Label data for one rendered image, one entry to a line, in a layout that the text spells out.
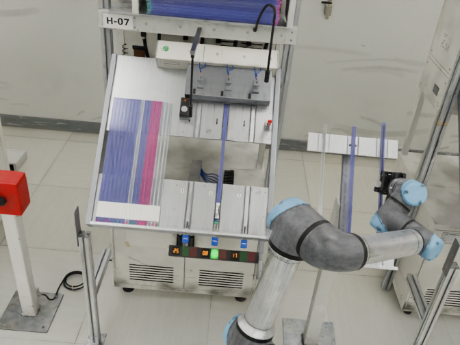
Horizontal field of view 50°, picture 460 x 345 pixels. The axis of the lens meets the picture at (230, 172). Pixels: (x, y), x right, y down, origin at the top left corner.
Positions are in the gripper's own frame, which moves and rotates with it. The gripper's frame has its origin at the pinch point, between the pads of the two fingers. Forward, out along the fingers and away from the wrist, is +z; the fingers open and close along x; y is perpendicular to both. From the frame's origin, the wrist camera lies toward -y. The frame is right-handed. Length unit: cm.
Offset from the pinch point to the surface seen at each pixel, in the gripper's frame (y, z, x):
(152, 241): -38, 45, 89
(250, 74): 39, 18, 51
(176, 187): -7, 8, 76
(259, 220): -16.6, 5.0, 43.3
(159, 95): 28, 20, 87
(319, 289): -48, 27, 13
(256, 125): 19, 17, 47
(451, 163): 11, 85, -62
